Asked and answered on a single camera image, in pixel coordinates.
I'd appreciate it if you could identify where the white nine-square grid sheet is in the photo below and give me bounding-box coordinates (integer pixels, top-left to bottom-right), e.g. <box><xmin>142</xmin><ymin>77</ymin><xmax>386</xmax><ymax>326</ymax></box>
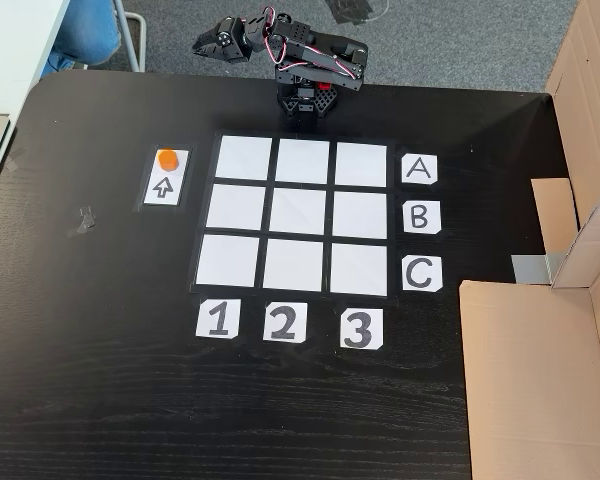
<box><xmin>188</xmin><ymin>130</ymin><xmax>399</xmax><ymax>301</ymax></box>

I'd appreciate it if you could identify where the crumpled clear tape piece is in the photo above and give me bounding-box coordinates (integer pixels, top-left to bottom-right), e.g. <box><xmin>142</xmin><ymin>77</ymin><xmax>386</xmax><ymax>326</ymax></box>
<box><xmin>67</xmin><ymin>203</ymin><xmax>98</xmax><ymax>239</ymax></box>

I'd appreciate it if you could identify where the flat clear tape piece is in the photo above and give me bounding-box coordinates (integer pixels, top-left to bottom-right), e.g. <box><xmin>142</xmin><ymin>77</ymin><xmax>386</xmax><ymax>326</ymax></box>
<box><xmin>4</xmin><ymin>144</ymin><xmax>29</xmax><ymax>174</ymax></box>

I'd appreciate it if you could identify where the person's leg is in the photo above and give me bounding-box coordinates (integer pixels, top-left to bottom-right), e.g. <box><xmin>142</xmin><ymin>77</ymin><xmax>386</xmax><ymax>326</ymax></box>
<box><xmin>44</xmin><ymin>0</ymin><xmax>122</xmax><ymax>79</ymax></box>

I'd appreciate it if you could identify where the grey metal chair frame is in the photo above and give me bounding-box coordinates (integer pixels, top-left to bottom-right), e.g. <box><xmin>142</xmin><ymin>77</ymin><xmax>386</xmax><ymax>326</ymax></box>
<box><xmin>112</xmin><ymin>0</ymin><xmax>147</xmax><ymax>74</ymax></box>

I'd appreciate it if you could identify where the paper sheet number 3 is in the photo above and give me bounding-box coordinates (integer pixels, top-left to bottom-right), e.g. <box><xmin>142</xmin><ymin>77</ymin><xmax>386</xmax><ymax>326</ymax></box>
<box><xmin>339</xmin><ymin>307</ymin><xmax>385</xmax><ymax>350</ymax></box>

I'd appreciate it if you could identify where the paper sheet letter C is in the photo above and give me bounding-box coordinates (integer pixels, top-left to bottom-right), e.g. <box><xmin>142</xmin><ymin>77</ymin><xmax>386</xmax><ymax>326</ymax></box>
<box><xmin>401</xmin><ymin>254</ymin><xmax>444</xmax><ymax>293</ymax></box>

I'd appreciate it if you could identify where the white desk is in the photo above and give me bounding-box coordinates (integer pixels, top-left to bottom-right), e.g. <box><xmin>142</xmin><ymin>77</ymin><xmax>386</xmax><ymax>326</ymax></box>
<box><xmin>0</xmin><ymin>0</ymin><xmax>72</xmax><ymax>221</ymax></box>

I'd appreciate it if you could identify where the white arrow paper sheet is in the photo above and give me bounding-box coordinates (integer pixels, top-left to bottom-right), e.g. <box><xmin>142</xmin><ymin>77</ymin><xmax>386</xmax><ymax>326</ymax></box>
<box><xmin>132</xmin><ymin>143</ymin><xmax>196</xmax><ymax>214</ymax></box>

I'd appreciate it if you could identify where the black floor tape patch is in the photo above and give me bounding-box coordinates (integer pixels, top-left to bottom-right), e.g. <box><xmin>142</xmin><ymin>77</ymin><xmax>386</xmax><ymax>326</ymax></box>
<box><xmin>324</xmin><ymin>0</ymin><xmax>374</xmax><ymax>26</ymax></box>

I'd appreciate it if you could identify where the paper sheet letter B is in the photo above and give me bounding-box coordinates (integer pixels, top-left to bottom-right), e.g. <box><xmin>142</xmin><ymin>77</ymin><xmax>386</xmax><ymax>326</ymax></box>
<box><xmin>402</xmin><ymin>200</ymin><xmax>443</xmax><ymax>235</ymax></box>

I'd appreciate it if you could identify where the paper sheet number 2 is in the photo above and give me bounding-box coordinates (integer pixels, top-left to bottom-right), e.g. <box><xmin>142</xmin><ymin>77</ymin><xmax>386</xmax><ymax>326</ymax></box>
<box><xmin>262</xmin><ymin>301</ymin><xmax>309</xmax><ymax>344</ymax></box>

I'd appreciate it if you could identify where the paper sheet number 1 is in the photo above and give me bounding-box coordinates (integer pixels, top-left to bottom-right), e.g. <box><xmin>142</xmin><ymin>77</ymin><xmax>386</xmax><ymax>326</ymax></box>
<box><xmin>195</xmin><ymin>298</ymin><xmax>240</xmax><ymax>340</ymax></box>

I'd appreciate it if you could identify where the brown cardboard box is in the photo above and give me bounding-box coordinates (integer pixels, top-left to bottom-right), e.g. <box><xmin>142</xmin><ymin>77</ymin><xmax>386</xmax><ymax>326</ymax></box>
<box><xmin>458</xmin><ymin>0</ymin><xmax>600</xmax><ymax>480</ymax></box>

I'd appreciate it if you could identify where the paper sheet letter A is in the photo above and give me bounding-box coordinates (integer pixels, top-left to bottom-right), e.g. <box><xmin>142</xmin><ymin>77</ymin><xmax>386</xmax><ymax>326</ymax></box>
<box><xmin>400</xmin><ymin>153</ymin><xmax>439</xmax><ymax>186</ymax></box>

